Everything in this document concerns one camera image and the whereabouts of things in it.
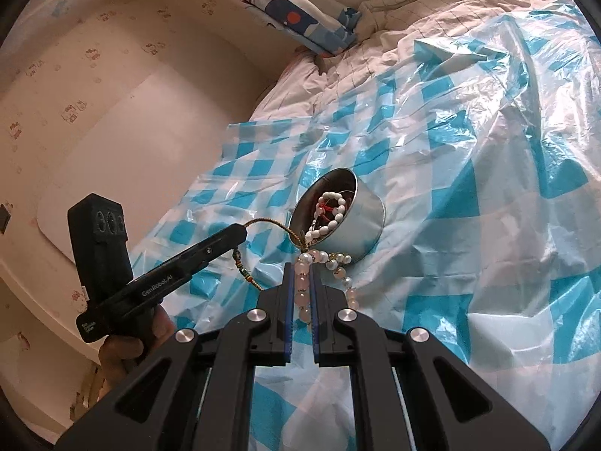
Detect pink bead bracelet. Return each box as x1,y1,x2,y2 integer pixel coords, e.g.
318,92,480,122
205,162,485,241
292,250,361,328

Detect whale print pillow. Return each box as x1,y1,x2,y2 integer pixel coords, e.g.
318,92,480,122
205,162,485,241
230,0,362,57

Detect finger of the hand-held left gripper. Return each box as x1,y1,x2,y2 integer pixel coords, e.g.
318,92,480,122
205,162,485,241
181,224,249,275

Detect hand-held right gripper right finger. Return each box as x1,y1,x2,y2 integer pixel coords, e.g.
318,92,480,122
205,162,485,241
312,270,551,451

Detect blue checked plastic sheet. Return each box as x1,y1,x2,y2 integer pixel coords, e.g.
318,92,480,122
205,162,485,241
131,2,601,451

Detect white rounded panel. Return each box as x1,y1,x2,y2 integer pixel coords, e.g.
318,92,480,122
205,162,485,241
36,61,278,264

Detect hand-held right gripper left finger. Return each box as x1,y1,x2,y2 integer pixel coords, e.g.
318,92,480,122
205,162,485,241
55,262,294,451

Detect white striped duvet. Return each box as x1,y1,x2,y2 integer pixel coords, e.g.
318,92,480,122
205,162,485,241
246,0,583,125

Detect round metal tin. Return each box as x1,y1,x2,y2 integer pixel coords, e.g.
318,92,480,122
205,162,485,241
287,169,387,265

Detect person's left hand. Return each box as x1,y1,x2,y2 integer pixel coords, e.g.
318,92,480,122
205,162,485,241
98,303,177,390

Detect gold cord bracelet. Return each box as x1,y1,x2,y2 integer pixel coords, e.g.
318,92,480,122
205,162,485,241
231,217,306,293

